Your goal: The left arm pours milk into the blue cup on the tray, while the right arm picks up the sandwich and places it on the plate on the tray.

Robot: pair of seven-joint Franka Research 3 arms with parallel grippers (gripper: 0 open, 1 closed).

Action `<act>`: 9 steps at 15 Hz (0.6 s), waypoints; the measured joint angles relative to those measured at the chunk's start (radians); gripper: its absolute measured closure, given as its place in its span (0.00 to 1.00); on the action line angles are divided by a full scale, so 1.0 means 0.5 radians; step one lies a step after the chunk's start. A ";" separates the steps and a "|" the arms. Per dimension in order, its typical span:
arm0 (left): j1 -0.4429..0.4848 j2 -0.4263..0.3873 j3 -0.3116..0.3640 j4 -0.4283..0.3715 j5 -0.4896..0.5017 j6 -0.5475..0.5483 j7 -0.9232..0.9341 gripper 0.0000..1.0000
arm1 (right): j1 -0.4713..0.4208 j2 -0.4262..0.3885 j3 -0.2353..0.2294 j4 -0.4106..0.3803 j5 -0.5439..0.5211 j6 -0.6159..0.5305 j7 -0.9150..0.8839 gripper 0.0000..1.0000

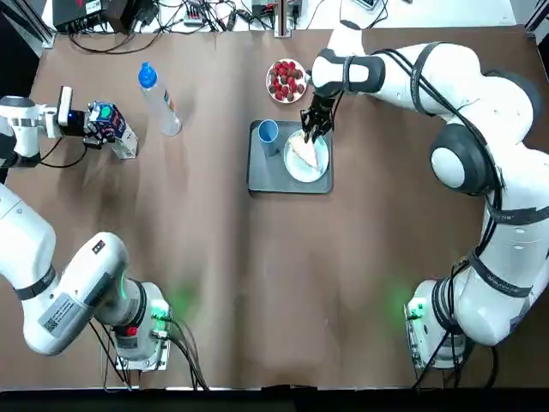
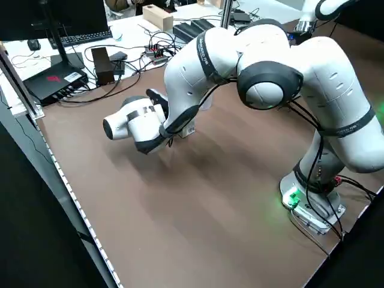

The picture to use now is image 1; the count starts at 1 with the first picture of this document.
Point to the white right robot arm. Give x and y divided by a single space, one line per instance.
472 163

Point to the clear bottle blue cap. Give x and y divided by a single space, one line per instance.
163 107

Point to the dark brown box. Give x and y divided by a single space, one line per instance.
126 17

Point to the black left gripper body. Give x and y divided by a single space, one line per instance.
77 124

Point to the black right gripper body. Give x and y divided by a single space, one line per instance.
323 109

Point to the white plate with pink rim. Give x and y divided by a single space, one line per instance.
269 78

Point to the blue cup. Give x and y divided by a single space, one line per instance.
268 141

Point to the pale blue round plate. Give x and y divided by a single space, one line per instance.
300 173

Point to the aluminium upright post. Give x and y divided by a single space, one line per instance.
285 21

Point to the blue milk carton green cap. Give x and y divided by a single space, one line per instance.
122 137

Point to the grey usb hub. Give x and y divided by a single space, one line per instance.
195 16

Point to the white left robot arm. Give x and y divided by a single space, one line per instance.
86 279

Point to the black router box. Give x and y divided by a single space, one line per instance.
81 15

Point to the triangular sandwich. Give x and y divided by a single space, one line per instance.
311 156

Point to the aluminium frame rail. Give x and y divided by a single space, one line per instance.
47 40

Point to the grey rectangular tray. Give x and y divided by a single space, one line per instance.
266 176

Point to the dark flat device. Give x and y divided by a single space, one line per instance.
371 3

